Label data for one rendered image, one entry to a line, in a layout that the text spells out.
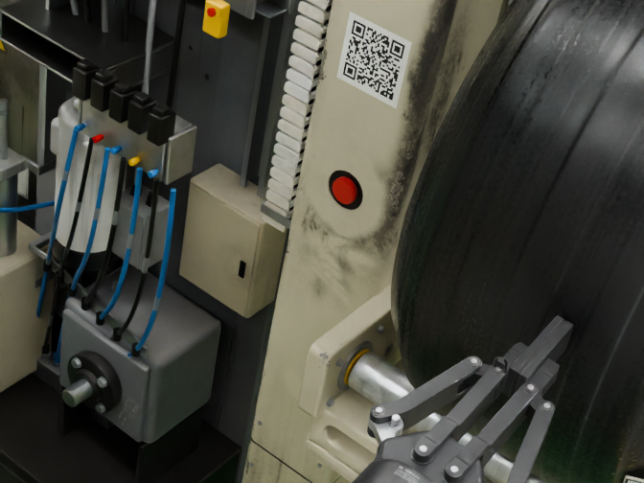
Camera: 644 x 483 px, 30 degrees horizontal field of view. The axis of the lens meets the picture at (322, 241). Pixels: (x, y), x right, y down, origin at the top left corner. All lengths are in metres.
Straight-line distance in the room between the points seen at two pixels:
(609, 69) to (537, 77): 0.05
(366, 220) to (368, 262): 0.05
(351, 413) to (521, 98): 0.50
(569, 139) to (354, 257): 0.45
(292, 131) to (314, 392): 0.28
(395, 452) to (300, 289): 0.59
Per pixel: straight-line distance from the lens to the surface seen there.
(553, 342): 0.91
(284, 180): 1.36
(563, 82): 0.94
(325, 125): 1.27
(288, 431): 1.54
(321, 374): 1.27
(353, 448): 1.35
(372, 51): 1.20
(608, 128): 0.92
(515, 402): 0.87
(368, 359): 1.29
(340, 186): 1.28
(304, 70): 1.28
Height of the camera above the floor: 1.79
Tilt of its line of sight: 37 degrees down
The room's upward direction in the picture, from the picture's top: 12 degrees clockwise
